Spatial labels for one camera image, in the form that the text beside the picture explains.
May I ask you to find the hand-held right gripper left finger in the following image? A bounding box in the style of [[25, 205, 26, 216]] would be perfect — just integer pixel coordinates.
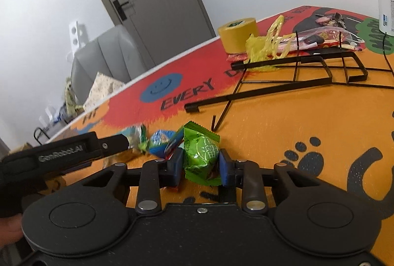
[[78, 149, 185, 215]]

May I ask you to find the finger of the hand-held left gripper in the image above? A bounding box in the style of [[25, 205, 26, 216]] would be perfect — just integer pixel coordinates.
[[98, 134, 130, 159]]

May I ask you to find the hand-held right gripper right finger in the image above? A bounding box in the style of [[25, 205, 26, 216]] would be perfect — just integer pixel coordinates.
[[219, 148, 324, 215]]

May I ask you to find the brown cardboard box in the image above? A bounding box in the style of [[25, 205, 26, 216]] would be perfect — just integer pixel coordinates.
[[9, 142, 35, 154]]

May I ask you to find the green candy packet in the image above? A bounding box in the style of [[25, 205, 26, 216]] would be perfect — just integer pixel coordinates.
[[182, 120, 223, 187]]

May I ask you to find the person's left hand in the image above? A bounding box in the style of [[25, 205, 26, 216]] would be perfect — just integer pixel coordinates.
[[0, 213, 25, 247]]

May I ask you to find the round cookie packet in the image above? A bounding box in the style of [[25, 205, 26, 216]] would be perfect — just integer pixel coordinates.
[[121, 124, 148, 159]]

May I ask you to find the blue and red snack packet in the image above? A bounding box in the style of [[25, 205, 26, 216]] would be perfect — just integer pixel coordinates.
[[147, 129, 185, 159]]

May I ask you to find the beige patterned cushion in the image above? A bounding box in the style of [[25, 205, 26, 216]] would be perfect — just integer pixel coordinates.
[[82, 71, 125, 111]]

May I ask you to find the grey upholstered chair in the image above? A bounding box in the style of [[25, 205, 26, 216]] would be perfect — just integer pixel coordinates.
[[71, 24, 147, 103]]

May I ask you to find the red sachet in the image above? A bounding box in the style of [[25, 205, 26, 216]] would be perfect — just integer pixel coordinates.
[[226, 52, 253, 63]]

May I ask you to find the white perforated rack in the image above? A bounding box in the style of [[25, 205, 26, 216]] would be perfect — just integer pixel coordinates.
[[68, 20, 88, 51]]

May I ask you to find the yellow plastic bag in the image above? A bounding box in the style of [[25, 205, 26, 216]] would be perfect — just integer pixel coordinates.
[[245, 15, 296, 73]]

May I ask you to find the yellow tape roll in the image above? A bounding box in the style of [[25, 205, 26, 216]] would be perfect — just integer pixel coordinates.
[[218, 17, 257, 54]]

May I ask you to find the clear plastic bag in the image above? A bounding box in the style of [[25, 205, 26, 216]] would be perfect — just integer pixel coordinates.
[[277, 28, 365, 54]]

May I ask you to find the bunch of keys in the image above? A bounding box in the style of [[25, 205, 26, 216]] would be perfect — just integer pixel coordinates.
[[314, 12, 344, 27]]

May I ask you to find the black wire rack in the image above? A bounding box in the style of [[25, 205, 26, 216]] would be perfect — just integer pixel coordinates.
[[185, 29, 394, 133]]

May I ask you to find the black door handle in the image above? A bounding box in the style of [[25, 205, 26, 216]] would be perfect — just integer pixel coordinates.
[[112, 0, 131, 21]]

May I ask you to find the black cable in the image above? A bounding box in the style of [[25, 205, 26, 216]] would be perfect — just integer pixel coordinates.
[[382, 33, 394, 72]]

